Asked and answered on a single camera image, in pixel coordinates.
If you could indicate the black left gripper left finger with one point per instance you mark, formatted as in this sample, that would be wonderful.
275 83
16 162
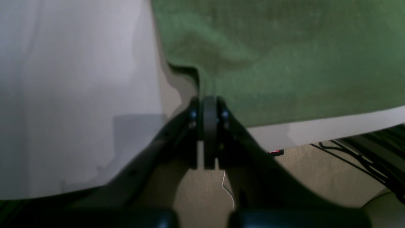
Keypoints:
141 195

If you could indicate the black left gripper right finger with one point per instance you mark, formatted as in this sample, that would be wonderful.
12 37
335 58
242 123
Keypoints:
265 194

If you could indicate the green t-shirt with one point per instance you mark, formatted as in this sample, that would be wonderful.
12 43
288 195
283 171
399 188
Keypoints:
281 61

